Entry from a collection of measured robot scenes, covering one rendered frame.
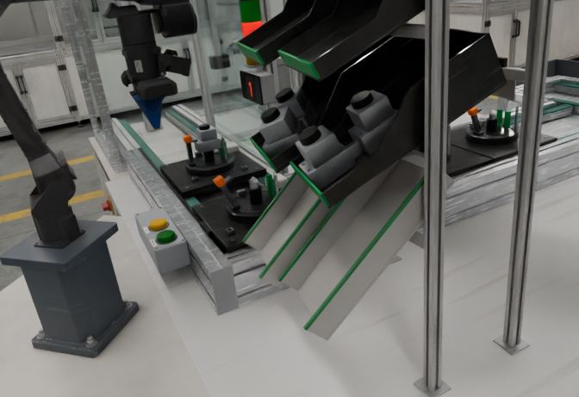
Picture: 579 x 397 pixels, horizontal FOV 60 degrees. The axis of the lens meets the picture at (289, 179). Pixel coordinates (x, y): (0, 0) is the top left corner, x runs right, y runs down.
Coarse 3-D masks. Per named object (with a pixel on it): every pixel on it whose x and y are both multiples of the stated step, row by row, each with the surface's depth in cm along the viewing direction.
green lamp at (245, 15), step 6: (246, 0) 117; (252, 0) 116; (258, 0) 117; (240, 6) 117; (246, 6) 116; (252, 6) 117; (258, 6) 118; (240, 12) 118; (246, 12) 117; (252, 12) 117; (258, 12) 118; (246, 18) 118; (252, 18) 118; (258, 18) 118
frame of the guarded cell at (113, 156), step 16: (80, 0) 157; (64, 16) 200; (80, 16) 159; (80, 32) 160; (96, 64) 165; (80, 80) 210; (96, 80) 167; (96, 96) 168; (112, 128) 174; (112, 144) 176; (112, 160) 177
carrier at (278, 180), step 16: (272, 176) 127; (240, 192) 116; (256, 192) 111; (272, 192) 114; (192, 208) 120; (208, 208) 118; (224, 208) 117; (240, 208) 111; (256, 208) 110; (208, 224) 110; (224, 224) 109; (240, 224) 109; (224, 240) 103; (240, 240) 102
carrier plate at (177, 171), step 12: (240, 156) 149; (168, 168) 146; (180, 168) 145; (252, 168) 139; (264, 168) 138; (168, 180) 141; (180, 180) 136; (204, 180) 134; (240, 180) 135; (180, 192) 130; (192, 192) 130; (204, 192) 131
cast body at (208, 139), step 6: (204, 126) 137; (210, 126) 140; (198, 132) 138; (204, 132) 137; (210, 132) 137; (198, 138) 139; (204, 138) 137; (210, 138) 138; (216, 138) 139; (198, 144) 137; (204, 144) 138; (210, 144) 138; (216, 144) 139; (198, 150) 138; (204, 150) 138; (210, 150) 139
